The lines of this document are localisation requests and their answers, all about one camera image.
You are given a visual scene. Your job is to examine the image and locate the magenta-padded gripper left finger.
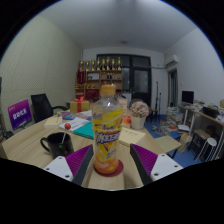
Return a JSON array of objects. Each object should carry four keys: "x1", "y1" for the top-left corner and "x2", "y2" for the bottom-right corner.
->
[{"x1": 43, "y1": 143, "x2": 95, "y2": 187}]

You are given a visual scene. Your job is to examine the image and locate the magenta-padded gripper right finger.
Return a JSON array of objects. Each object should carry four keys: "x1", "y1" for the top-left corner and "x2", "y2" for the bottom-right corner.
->
[{"x1": 129, "y1": 143, "x2": 184, "y2": 187}]

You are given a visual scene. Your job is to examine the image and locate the yellow iced tea bottle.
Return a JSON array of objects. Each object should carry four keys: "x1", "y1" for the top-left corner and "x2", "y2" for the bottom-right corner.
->
[{"x1": 91, "y1": 84, "x2": 124, "y2": 176}]

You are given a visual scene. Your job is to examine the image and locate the black mug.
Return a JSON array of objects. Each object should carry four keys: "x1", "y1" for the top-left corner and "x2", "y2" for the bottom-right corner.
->
[{"x1": 40, "y1": 132, "x2": 75, "y2": 160}]

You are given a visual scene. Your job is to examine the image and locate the light wooden side table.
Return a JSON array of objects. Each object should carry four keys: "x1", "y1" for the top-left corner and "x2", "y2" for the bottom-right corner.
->
[{"x1": 154, "y1": 134, "x2": 181, "y2": 160}]

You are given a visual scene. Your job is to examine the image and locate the kraft paper envelope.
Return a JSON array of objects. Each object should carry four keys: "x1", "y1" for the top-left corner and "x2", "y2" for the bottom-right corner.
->
[{"x1": 118, "y1": 126, "x2": 147, "y2": 148}]

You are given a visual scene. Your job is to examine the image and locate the round red coaster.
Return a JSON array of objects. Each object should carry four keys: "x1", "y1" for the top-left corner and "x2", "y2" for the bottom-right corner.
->
[{"x1": 93, "y1": 159, "x2": 125, "y2": 178}]

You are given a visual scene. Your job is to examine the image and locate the teal book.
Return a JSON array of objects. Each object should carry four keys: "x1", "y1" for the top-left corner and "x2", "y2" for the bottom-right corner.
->
[{"x1": 73, "y1": 121, "x2": 95, "y2": 140}]

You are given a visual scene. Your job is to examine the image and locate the red ball-tipped stirrer stick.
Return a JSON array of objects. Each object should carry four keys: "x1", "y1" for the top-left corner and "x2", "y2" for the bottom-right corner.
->
[{"x1": 59, "y1": 122, "x2": 72, "y2": 146}]

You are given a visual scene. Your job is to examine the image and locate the white printed booklet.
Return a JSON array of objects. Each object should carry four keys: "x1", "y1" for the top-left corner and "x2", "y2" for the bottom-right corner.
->
[{"x1": 58, "y1": 116, "x2": 91, "y2": 132}]

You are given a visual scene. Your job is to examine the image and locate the pink flowers in white pot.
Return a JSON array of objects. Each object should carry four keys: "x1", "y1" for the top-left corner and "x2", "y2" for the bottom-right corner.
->
[{"x1": 129, "y1": 101, "x2": 150, "y2": 131}]

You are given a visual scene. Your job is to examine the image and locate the pale yellow notepad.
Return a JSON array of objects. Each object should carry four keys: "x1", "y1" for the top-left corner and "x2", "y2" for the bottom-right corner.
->
[{"x1": 43, "y1": 115, "x2": 64, "y2": 130}]

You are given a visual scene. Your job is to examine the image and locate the pile of books on floor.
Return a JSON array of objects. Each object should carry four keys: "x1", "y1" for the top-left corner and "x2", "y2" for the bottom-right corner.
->
[{"x1": 159, "y1": 106, "x2": 191, "y2": 136}]

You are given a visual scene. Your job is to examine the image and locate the small orange box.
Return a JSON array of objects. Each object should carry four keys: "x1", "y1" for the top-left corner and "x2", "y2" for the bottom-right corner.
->
[{"x1": 121, "y1": 115, "x2": 132, "y2": 129}]

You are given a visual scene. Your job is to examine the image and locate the colourful flat book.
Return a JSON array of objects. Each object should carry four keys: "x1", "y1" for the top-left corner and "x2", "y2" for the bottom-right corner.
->
[{"x1": 56, "y1": 111, "x2": 93, "y2": 121}]

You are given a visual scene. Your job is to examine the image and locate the brown wooden stool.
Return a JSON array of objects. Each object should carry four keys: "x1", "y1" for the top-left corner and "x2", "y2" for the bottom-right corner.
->
[{"x1": 188, "y1": 128, "x2": 210, "y2": 154}]

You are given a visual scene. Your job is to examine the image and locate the yellow gift box red ribbon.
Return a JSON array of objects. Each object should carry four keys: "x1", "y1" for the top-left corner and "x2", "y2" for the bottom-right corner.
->
[{"x1": 69, "y1": 96, "x2": 90, "y2": 114}]

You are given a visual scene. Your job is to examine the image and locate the black tripod stand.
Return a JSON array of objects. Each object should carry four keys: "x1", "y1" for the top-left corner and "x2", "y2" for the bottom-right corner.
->
[{"x1": 154, "y1": 81, "x2": 163, "y2": 123}]

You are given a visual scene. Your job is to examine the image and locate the white round stool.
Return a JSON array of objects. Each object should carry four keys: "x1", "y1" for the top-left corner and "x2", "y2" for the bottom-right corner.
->
[{"x1": 194, "y1": 137, "x2": 218, "y2": 163}]

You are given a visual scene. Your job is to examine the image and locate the black office chair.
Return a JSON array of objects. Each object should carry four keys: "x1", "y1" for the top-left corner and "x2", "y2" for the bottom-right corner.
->
[{"x1": 30, "y1": 93, "x2": 69, "y2": 124}]

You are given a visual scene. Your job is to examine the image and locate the wooden side desk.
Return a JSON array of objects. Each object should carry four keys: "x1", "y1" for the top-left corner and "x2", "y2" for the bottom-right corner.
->
[{"x1": 179, "y1": 103, "x2": 224, "y2": 158}]

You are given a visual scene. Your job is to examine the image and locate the purple sign board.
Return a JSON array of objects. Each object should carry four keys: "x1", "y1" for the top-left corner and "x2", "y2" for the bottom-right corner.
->
[{"x1": 7, "y1": 98, "x2": 33, "y2": 131}]

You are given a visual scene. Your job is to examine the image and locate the black computer monitor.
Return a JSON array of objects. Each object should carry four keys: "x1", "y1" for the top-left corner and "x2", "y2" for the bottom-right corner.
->
[{"x1": 181, "y1": 90, "x2": 195, "y2": 105}]

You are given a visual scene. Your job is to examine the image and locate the black box on desk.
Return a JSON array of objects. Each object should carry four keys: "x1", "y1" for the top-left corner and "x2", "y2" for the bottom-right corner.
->
[{"x1": 202, "y1": 105, "x2": 220, "y2": 120}]

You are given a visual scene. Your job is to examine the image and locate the black glass double door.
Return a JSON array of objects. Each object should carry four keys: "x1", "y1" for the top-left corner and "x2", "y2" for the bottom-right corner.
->
[{"x1": 96, "y1": 53, "x2": 152, "y2": 108}]

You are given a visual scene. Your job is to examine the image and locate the wooden shelf unit with trophies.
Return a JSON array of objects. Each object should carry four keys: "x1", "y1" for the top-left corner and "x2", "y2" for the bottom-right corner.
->
[{"x1": 75, "y1": 57, "x2": 124, "y2": 101}]

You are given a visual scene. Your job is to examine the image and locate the white wall air conditioner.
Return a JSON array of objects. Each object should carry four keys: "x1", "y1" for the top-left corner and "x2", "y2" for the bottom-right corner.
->
[{"x1": 164, "y1": 54, "x2": 180, "y2": 70}]

